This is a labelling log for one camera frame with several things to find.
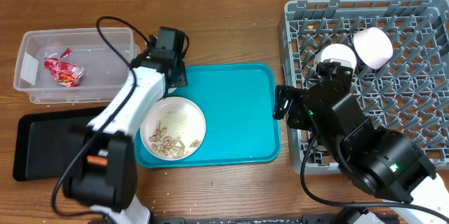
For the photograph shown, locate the white plate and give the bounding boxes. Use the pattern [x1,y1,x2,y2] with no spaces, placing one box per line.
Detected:
[140,97,206,161]

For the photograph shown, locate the white bowl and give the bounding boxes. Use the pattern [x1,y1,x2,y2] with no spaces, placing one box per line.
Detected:
[313,44,357,74]
[353,27,394,70]

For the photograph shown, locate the red snack wrapper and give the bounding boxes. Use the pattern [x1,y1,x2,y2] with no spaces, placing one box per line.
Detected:
[44,48,84,87]

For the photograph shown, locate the orange carrot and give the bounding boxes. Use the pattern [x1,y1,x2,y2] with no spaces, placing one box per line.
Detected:
[86,155,107,166]

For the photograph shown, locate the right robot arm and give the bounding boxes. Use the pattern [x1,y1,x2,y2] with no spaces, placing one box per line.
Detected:
[273,62,448,223]

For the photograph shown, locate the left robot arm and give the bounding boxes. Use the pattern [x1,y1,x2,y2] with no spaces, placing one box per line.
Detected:
[55,27,189,223]

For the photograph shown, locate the grey dishwasher rack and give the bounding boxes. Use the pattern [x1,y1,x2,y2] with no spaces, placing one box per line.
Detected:
[278,0,448,170]

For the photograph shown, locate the teal plastic tray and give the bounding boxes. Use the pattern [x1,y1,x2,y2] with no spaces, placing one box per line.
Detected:
[135,63,281,169]

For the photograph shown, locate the peanut shells food scraps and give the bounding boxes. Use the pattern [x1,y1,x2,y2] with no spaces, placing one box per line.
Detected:
[148,121,202,159]

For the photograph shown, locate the clear plastic bin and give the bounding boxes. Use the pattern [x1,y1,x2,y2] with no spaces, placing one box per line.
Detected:
[13,28,128,104]

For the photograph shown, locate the black tray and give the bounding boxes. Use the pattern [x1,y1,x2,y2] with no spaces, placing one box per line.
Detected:
[13,107,104,181]

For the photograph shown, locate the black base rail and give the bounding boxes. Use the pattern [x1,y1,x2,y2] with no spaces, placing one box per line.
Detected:
[150,206,401,224]

